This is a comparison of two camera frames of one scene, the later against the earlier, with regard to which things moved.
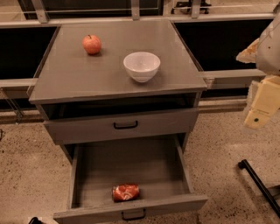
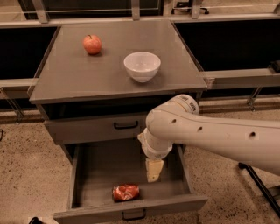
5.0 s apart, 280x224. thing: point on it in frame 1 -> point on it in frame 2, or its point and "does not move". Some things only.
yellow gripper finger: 266,104 -> 154,167
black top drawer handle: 125,127 does not move
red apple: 92,44 does not move
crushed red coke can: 125,192 does not move
